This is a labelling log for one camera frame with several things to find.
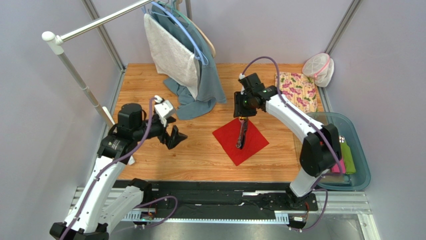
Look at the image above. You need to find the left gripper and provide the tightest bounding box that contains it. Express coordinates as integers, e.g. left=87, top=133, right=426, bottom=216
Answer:
left=133, top=116, right=188, bottom=149

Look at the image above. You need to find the red paper napkin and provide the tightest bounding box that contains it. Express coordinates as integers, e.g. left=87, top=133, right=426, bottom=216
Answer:
left=212, top=118, right=269, bottom=166

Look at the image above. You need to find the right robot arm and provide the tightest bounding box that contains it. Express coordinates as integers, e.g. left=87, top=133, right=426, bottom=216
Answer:
left=233, top=73, right=341, bottom=201

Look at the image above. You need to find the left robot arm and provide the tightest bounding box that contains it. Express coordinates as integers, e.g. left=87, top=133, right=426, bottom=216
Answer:
left=49, top=96, right=187, bottom=240

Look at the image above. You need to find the blue-grey shirt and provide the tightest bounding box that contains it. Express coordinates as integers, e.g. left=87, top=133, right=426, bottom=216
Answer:
left=146, top=5, right=227, bottom=120

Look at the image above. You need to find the floral placemat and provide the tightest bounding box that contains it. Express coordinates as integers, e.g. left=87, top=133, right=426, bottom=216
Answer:
left=275, top=72, right=319, bottom=113

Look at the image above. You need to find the blue plastic hanger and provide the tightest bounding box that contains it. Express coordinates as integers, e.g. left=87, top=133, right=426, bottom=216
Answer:
left=151, top=1, right=209, bottom=66

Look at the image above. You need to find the white towel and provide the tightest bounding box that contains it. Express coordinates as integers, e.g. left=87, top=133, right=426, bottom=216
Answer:
left=144, top=13, right=200, bottom=98

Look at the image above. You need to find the white mesh laundry bag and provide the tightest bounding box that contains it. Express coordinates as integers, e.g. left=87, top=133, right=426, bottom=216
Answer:
left=302, top=53, right=335, bottom=88

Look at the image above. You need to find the wooden hanger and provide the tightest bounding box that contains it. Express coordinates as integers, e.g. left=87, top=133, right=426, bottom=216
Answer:
left=174, top=0, right=217, bottom=58

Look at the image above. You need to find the teal plastic bin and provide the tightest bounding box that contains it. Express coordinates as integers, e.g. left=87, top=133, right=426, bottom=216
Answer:
left=307, top=112, right=371, bottom=191

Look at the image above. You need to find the green hanger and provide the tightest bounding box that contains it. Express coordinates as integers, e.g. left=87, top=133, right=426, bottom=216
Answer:
left=157, top=0, right=193, bottom=24

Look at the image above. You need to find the white clothes rack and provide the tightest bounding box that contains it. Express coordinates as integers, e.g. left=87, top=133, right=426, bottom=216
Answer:
left=41, top=0, right=153, bottom=128

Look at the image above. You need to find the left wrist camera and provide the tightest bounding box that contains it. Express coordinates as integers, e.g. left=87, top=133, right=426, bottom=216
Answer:
left=154, top=95, right=176, bottom=127

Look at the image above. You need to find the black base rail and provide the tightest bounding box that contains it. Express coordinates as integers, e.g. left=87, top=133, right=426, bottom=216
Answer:
left=142, top=181, right=319, bottom=220

